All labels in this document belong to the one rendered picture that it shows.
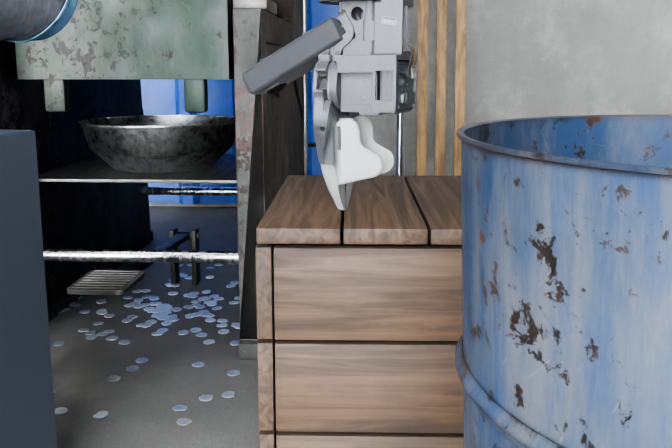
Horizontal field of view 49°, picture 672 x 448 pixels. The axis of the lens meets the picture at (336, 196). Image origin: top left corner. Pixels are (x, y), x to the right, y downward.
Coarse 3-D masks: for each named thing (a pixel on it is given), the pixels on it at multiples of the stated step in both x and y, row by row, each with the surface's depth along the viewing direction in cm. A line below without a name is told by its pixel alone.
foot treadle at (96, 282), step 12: (168, 240) 169; (180, 240) 170; (132, 264) 143; (144, 264) 143; (84, 276) 129; (96, 276) 129; (108, 276) 129; (120, 276) 129; (132, 276) 129; (144, 276) 132; (72, 288) 122; (84, 288) 122; (96, 288) 122; (108, 288) 122; (120, 288) 122
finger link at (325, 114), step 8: (320, 88) 69; (320, 96) 68; (320, 104) 68; (328, 104) 68; (320, 112) 68; (328, 112) 68; (336, 112) 70; (320, 120) 68; (328, 120) 68; (336, 120) 70; (320, 128) 69; (328, 128) 69; (320, 136) 69; (328, 136) 69; (320, 144) 69; (328, 144) 70; (320, 152) 70; (328, 152) 70; (320, 160) 70; (328, 160) 70
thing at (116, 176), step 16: (96, 160) 170; (224, 160) 170; (48, 176) 145; (64, 176) 145; (80, 176) 145; (96, 176) 145; (112, 176) 145; (128, 176) 145; (144, 176) 145; (160, 176) 145; (176, 176) 145; (192, 176) 145; (208, 176) 145; (224, 176) 145
